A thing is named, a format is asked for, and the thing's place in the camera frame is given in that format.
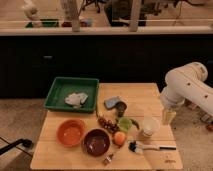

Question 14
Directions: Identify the black and white dish brush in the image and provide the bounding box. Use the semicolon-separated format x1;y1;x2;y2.
128;141;176;154

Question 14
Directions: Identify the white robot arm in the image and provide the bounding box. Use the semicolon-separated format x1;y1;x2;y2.
160;62;213;125

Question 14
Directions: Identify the purple bowl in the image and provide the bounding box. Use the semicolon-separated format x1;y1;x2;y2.
82;129;110;157

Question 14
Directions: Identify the orange bowl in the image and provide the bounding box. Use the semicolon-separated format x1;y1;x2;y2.
56;119;85;147

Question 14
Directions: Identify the white lidded cup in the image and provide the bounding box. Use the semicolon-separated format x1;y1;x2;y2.
141;116;160;137

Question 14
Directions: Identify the green cup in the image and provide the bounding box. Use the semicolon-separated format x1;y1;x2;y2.
117;117;132;132

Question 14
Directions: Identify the dark metal cup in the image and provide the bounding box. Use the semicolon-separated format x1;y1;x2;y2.
115;102;127;117

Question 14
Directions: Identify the orange fruit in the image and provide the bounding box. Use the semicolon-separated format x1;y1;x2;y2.
113;131;126;146

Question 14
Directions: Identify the bunch of red grapes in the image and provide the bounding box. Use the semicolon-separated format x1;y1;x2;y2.
98;117;119;133

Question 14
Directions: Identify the blue sponge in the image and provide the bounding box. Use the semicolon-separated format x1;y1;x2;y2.
104;96;121;109

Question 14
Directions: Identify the small metal clip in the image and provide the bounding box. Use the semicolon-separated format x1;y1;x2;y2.
103;154;114;165

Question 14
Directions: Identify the white crumpled cloth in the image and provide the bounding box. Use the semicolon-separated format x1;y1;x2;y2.
65;93;88;108

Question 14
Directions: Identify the green plastic tray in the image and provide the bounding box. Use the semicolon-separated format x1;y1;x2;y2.
44;77;99;113

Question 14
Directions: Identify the black chair base leg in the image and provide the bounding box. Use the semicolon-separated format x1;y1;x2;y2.
0;139;34;155

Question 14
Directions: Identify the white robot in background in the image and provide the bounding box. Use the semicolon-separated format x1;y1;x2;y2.
22;0;42;28

